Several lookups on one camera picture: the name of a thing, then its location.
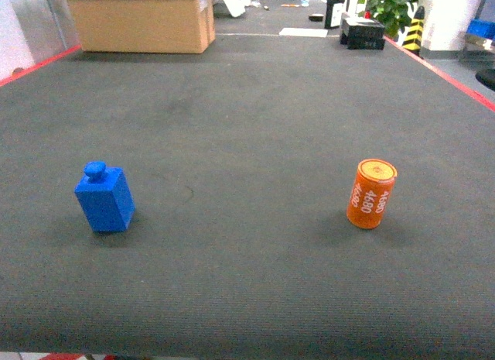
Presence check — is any black upright box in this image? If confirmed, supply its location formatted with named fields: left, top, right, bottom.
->
left=324, top=0, right=345, bottom=29

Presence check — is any yellow black striped bollard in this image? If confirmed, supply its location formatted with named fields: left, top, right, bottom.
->
left=402, top=5, right=425, bottom=57

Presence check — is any large cardboard box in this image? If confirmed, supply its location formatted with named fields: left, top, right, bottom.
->
left=67, top=0, right=216, bottom=54

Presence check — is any white paper sheet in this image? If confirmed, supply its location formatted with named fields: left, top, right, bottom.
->
left=279, top=27, right=328, bottom=38

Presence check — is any green potted plant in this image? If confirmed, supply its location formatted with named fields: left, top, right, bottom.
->
left=358, top=0, right=420, bottom=39

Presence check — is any blue block part with knob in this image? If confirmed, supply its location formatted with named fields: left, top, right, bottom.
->
left=74, top=161, right=135, bottom=232

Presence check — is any orange cylindrical cap 4680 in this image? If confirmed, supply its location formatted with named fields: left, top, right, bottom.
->
left=346, top=159, right=398, bottom=230

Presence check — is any black equipment box stack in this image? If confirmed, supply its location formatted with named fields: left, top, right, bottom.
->
left=340, top=17, right=385, bottom=50

